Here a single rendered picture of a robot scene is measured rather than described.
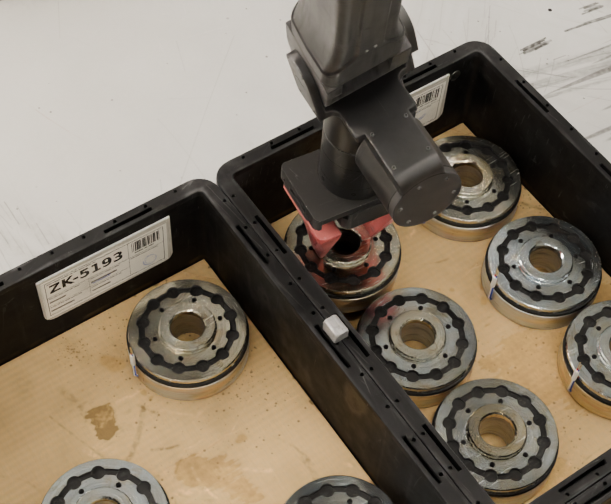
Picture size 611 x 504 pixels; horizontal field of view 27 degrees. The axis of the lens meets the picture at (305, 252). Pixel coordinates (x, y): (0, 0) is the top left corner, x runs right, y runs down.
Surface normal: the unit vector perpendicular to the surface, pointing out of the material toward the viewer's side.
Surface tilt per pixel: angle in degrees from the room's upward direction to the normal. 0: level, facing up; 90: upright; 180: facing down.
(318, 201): 1
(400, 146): 16
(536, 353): 0
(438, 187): 91
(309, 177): 1
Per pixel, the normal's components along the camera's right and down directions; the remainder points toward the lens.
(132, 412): 0.04, -0.57
